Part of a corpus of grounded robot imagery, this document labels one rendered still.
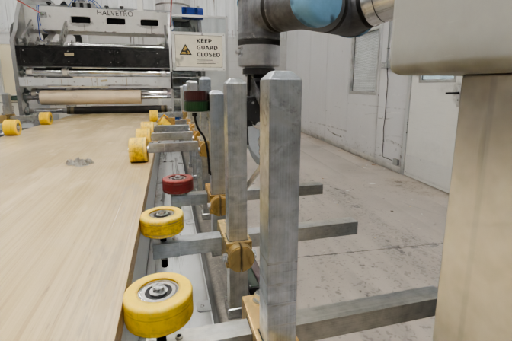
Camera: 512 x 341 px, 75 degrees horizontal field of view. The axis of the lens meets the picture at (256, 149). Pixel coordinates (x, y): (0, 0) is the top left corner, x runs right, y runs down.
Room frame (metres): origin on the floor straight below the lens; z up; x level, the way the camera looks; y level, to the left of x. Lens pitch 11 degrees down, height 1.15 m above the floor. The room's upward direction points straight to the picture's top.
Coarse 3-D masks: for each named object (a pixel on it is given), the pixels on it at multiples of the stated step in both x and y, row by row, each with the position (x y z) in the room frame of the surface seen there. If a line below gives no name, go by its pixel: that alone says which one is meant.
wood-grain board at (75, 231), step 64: (64, 128) 1.93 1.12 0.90; (128, 128) 1.93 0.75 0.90; (0, 192) 0.75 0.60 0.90; (64, 192) 0.75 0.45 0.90; (128, 192) 0.75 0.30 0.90; (0, 256) 0.45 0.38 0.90; (64, 256) 0.45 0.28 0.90; (128, 256) 0.45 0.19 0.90; (0, 320) 0.31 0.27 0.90; (64, 320) 0.31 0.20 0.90
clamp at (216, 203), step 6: (210, 192) 0.84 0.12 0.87; (210, 198) 0.81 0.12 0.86; (216, 198) 0.80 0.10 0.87; (222, 198) 0.80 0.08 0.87; (210, 204) 0.80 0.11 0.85; (216, 204) 0.79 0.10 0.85; (222, 204) 0.80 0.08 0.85; (210, 210) 0.81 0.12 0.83; (216, 210) 0.79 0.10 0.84; (222, 210) 0.80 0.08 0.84
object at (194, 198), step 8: (304, 184) 0.94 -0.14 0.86; (312, 184) 0.94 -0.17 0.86; (320, 184) 0.94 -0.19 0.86; (192, 192) 0.87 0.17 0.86; (200, 192) 0.87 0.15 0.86; (248, 192) 0.89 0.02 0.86; (256, 192) 0.89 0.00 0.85; (304, 192) 0.93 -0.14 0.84; (312, 192) 0.93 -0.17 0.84; (320, 192) 0.94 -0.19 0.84; (176, 200) 0.83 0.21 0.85; (184, 200) 0.84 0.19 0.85; (192, 200) 0.85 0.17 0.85; (200, 200) 0.85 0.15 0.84
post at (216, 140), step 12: (216, 96) 0.82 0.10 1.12; (216, 108) 0.82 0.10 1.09; (216, 120) 0.82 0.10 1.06; (216, 132) 0.82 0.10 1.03; (216, 144) 0.82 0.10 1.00; (216, 156) 0.82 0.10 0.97; (216, 168) 0.82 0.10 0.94; (216, 180) 0.82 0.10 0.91; (216, 192) 0.82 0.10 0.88; (216, 216) 0.82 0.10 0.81; (216, 228) 0.82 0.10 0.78
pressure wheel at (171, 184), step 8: (168, 176) 0.86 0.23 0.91; (176, 176) 0.85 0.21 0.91; (184, 176) 0.87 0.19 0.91; (168, 184) 0.81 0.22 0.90; (176, 184) 0.81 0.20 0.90; (184, 184) 0.82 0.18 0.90; (192, 184) 0.85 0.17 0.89; (168, 192) 0.82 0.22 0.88; (176, 192) 0.81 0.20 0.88; (184, 192) 0.82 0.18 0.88
